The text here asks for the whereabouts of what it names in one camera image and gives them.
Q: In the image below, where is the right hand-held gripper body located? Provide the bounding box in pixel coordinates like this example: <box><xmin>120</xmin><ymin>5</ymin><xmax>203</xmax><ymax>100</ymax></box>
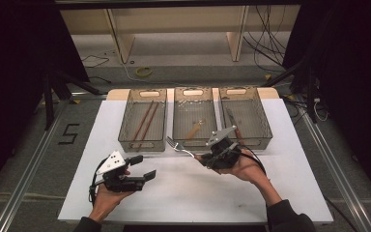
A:
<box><xmin>205</xmin><ymin>125</ymin><xmax>243</xmax><ymax>171</ymax></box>

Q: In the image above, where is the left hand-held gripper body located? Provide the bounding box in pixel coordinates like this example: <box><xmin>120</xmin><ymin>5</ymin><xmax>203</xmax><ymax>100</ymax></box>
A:
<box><xmin>95</xmin><ymin>150</ymin><xmax>145</xmax><ymax>194</ymax></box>

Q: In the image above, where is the light wooden utensil handle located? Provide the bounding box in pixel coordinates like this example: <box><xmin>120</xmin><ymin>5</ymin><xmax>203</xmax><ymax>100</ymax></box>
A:
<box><xmin>185</xmin><ymin>119</ymin><xmax>206</xmax><ymax>141</ymax></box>

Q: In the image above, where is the wooden-handled steel fork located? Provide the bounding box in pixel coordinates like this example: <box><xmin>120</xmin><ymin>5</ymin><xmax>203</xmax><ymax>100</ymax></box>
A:
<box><xmin>166</xmin><ymin>135</ymin><xmax>206</xmax><ymax>162</ymax></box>

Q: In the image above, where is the smoked transparent plastic bin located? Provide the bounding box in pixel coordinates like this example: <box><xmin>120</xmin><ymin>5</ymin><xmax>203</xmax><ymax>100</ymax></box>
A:
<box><xmin>218</xmin><ymin>85</ymin><xmax>274</xmax><ymax>151</ymax></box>
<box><xmin>171</xmin><ymin>86</ymin><xmax>219</xmax><ymax>151</ymax></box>
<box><xmin>117</xmin><ymin>88</ymin><xmax>168</xmax><ymax>154</ymax></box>

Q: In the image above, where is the wooden-handled steel knife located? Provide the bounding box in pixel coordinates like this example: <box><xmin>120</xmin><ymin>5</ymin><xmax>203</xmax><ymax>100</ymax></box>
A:
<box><xmin>226</xmin><ymin>107</ymin><xmax>246</xmax><ymax>146</ymax></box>

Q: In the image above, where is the brown wooden chopstick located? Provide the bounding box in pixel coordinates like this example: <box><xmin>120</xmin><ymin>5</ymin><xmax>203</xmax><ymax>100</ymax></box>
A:
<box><xmin>136</xmin><ymin>101</ymin><xmax>160</xmax><ymax>153</ymax></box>
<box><xmin>131</xmin><ymin>100</ymin><xmax>155</xmax><ymax>143</ymax></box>

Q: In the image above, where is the person's left hand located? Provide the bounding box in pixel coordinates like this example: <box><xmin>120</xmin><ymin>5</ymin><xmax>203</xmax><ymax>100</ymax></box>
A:
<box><xmin>88</xmin><ymin>168</ymin><xmax>134</xmax><ymax>224</ymax></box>

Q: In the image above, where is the person's right hand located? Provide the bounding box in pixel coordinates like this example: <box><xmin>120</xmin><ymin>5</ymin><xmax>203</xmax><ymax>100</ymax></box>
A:
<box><xmin>217</xmin><ymin>153</ymin><xmax>271</xmax><ymax>190</ymax></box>

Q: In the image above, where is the yellow tape roll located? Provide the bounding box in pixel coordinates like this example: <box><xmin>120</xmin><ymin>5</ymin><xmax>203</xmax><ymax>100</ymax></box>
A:
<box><xmin>135</xmin><ymin>66</ymin><xmax>154</xmax><ymax>78</ymax></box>

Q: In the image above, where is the black tripod stand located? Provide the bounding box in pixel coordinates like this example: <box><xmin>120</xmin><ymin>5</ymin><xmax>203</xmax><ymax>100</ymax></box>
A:
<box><xmin>260</xmin><ymin>57</ymin><xmax>324</xmax><ymax>124</ymax></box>
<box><xmin>43</xmin><ymin>69</ymin><xmax>106</xmax><ymax>131</ymax></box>

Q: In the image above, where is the light wooden bench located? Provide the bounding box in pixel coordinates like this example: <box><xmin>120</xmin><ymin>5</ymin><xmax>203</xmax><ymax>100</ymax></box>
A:
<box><xmin>58</xmin><ymin>0</ymin><xmax>301</xmax><ymax>64</ymax></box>

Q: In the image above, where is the black curtain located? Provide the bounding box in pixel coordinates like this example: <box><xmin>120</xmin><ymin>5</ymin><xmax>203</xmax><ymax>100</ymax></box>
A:
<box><xmin>282</xmin><ymin>0</ymin><xmax>371</xmax><ymax>208</ymax></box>
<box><xmin>0</xmin><ymin>0</ymin><xmax>90</xmax><ymax>201</ymax></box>

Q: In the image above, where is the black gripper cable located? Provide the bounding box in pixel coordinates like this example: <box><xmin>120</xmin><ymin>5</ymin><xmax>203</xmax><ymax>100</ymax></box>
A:
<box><xmin>238</xmin><ymin>145</ymin><xmax>268</xmax><ymax>177</ymax></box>
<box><xmin>89</xmin><ymin>157</ymin><xmax>110</xmax><ymax>205</ymax></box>

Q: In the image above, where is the white floor cable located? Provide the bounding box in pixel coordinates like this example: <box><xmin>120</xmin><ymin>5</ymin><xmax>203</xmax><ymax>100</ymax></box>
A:
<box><xmin>118</xmin><ymin>60</ymin><xmax>176</xmax><ymax>87</ymax></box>

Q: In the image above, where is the metal floor rail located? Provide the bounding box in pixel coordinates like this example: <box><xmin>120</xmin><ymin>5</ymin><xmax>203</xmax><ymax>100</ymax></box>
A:
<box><xmin>297</xmin><ymin>96</ymin><xmax>369</xmax><ymax>232</ymax></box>
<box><xmin>0</xmin><ymin>99</ymin><xmax>70</xmax><ymax>232</ymax></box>

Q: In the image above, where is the thin black floor cable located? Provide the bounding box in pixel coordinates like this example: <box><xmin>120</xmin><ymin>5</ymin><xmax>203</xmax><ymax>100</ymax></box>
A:
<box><xmin>80</xmin><ymin>54</ymin><xmax>110</xmax><ymax>70</ymax></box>

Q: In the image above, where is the bundle of black cables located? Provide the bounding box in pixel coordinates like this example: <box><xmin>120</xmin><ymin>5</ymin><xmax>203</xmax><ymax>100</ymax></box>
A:
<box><xmin>243</xmin><ymin>4</ymin><xmax>288</xmax><ymax>73</ymax></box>

